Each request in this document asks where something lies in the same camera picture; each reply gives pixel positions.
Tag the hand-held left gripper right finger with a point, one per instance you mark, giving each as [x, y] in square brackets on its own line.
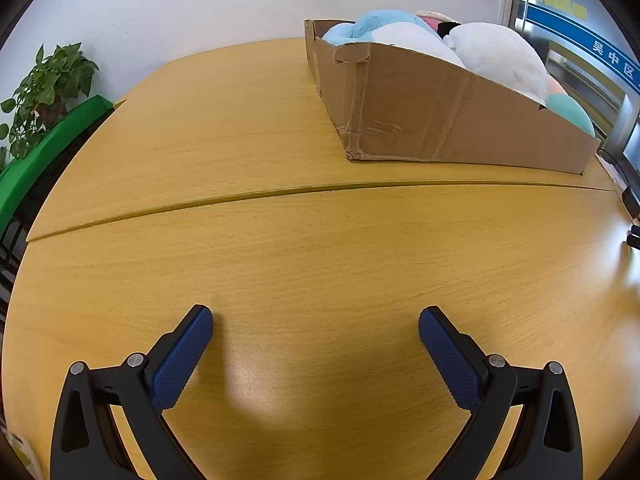
[450, 355]

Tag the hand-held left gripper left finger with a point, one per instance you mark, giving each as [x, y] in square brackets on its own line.
[182, 355]

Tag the white panda plush toy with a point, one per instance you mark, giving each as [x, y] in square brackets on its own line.
[500, 60]

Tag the green and peach plush toy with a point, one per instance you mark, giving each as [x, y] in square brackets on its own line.
[570, 110]

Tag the black plug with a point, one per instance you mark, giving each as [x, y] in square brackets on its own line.
[634, 240]

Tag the pink plush toy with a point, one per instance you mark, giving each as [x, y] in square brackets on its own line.
[430, 22]

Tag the metal framed glass door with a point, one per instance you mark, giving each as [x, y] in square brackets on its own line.
[575, 60]

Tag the blue band sign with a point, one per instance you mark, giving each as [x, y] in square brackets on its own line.
[585, 35]

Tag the large potted green plant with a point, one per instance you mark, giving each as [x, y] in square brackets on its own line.
[55, 77]

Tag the small potted green plant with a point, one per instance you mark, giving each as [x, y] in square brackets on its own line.
[12, 130]

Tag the black rack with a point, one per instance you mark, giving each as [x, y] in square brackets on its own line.
[12, 250]

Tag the blue and white plush toy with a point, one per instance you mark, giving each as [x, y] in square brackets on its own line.
[380, 22]

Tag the brown cardboard box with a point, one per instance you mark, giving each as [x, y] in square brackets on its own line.
[425, 110]

